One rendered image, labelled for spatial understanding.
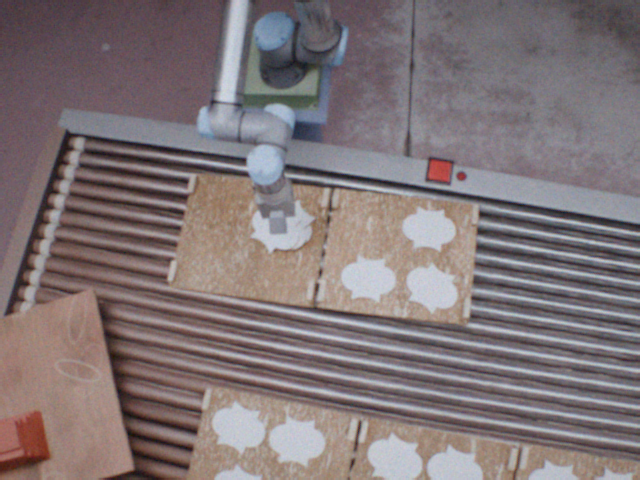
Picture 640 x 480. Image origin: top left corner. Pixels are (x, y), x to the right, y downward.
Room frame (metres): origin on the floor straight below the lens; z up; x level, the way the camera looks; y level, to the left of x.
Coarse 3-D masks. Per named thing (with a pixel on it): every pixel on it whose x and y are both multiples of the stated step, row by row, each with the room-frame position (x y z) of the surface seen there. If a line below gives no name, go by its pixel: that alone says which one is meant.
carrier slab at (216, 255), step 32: (224, 192) 0.91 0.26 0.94; (320, 192) 0.85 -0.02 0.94; (192, 224) 0.83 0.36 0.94; (224, 224) 0.81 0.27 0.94; (320, 224) 0.75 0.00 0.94; (192, 256) 0.73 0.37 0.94; (224, 256) 0.71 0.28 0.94; (256, 256) 0.70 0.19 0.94; (288, 256) 0.68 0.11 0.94; (320, 256) 0.66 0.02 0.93; (192, 288) 0.64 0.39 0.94; (224, 288) 0.62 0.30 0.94; (256, 288) 0.60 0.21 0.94; (288, 288) 0.59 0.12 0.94
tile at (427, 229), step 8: (416, 216) 0.71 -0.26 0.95; (424, 216) 0.71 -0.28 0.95; (432, 216) 0.70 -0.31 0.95; (440, 216) 0.70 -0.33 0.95; (408, 224) 0.70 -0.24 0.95; (416, 224) 0.69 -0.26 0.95; (424, 224) 0.69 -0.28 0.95; (432, 224) 0.68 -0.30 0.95; (440, 224) 0.68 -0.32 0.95; (448, 224) 0.67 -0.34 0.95; (408, 232) 0.67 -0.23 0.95; (416, 232) 0.67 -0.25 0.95; (424, 232) 0.66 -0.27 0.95; (432, 232) 0.66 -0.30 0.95; (440, 232) 0.65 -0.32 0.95; (448, 232) 0.65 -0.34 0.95; (416, 240) 0.64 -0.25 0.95; (424, 240) 0.64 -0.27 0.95; (432, 240) 0.64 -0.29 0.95; (440, 240) 0.63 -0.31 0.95; (448, 240) 0.63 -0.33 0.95; (416, 248) 0.62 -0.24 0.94; (432, 248) 0.62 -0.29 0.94; (440, 248) 0.61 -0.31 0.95
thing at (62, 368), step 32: (0, 320) 0.62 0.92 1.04; (32, 320) 0.61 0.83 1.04; (64, 320) 0.59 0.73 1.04; (96, 320) 0.57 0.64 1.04; (0, 352) 0.53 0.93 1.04; (32, 352) 0.52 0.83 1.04; (64, 352) 0.50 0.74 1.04; (96, 352) 0.48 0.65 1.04; (0, 384) 0.44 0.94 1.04; (32, 384) 0.43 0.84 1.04; (64, 384) 0.41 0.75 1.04; (96, 384) 0.40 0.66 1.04; (0, 416) 0.36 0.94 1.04; (64, 416) 0.33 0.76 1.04; (96, 416) 0.32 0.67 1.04; (64, 448) 0.25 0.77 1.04; (96, 448) 0.23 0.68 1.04; (128, 448) 0.22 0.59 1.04
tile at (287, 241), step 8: (256, 216) 0.79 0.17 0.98; (256, 224) 0.77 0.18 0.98; (264, 224) 0.77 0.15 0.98; (288, 224) 0.75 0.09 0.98; (296, 224) 0.75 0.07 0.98; (256, 232) 0.75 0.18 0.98; (264, 232) 0.74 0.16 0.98; (288, 232) 0.73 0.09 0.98; (296, 232) 0.72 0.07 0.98; (264, 240) 0.72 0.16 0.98; (272, 240) 0.72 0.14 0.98; (280, 240) 0.71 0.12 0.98; (288, 240) 0.71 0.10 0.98; (296, 240) 0.70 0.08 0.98; (272, 248) 0.69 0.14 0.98; (280, 248) 0.69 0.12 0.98; (288, 248) 0.68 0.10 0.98
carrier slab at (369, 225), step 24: (360, 192) 0.82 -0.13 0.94; (336, 216) 0.76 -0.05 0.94; (360, 216) 0.75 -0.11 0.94; (384, 216) 0.74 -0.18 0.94; (408, 216) 0.72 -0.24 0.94; (456, 216) 0.69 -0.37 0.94; (336, 240) 0.70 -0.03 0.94; (360, 240) 0.68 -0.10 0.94; (384, 240) 0.67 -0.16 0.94; (408, 240) 0.65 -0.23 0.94; (456, 240) 0.63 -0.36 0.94; (336, 264) 0.63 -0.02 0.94; (384, 264) 0.60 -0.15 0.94; (408, 264) 0.59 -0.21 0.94; (456, 264) 0.56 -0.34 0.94; (336, 288) 0.56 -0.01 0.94; (456, 288) 0.49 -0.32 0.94; (360, 312) 0.48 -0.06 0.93; (384, 312) 0.47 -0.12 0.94; (408, 312) 0.45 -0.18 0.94; (456, 312) 0.43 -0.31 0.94
